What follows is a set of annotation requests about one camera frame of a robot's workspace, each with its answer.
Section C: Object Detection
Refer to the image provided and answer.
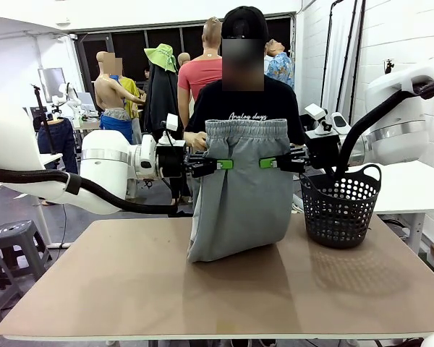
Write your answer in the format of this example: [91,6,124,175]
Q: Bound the mannequin in blue jeans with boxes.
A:
[38,116,79,174]

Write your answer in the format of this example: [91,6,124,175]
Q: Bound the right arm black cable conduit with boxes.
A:
[323,72,434,179]

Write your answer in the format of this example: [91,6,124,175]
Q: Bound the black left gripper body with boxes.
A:
[156,145,195,178]

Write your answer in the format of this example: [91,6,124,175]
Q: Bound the grey wall screen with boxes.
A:
[38,67,68,97]

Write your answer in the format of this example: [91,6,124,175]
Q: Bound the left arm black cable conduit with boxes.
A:
[0,167,195,218]

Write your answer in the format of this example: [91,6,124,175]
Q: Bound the grey training pants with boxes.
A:
[187,118,294,264]

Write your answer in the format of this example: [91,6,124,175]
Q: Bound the black light stand pole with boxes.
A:
[338,0,359,120]
[349,0,367,106]
[320,0,344,115]

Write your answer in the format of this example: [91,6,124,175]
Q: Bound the bare mannequin with blue cloth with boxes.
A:
[93,51,148,145]

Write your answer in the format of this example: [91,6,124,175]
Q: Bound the mannequin in blue patterned shirt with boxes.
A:
[264,38,296,90]

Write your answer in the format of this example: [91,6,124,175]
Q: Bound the wrist white camera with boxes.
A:
[158,113,186,147]
[304,103,334,137]

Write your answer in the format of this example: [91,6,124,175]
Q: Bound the green sun hat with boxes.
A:
[143,43,178,73]

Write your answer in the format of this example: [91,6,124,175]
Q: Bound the person in black t-shirt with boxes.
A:
[183,5,307,171]

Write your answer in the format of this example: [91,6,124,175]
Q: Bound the mannequin in black coat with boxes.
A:
[143,59,193,207]

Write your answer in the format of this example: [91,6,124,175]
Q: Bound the person's right hand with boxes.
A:
[183,132,208,150]

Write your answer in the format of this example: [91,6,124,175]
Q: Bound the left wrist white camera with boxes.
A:
[158,113,186,147]

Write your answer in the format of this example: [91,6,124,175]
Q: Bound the background person in yellow shirt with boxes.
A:
[110,52,142,120]

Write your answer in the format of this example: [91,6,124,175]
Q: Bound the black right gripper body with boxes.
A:
[305,135,339,169]

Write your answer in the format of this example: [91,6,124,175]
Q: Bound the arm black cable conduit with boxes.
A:
[0,167,195,218]
[323,72,434,179]

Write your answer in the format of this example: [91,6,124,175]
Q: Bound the mannequin in pink top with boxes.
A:
[176,16,224,122]

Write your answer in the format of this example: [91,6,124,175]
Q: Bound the black baseball cap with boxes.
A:
[222,5,269,40]

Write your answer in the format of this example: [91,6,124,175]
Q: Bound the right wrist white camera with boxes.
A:
[304,103,334,137]

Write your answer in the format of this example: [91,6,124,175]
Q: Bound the tall black tripod stand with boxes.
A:
[30,83,59,156]

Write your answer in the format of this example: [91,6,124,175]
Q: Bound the black perforated plastic basket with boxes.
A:
[299,164,383,249]

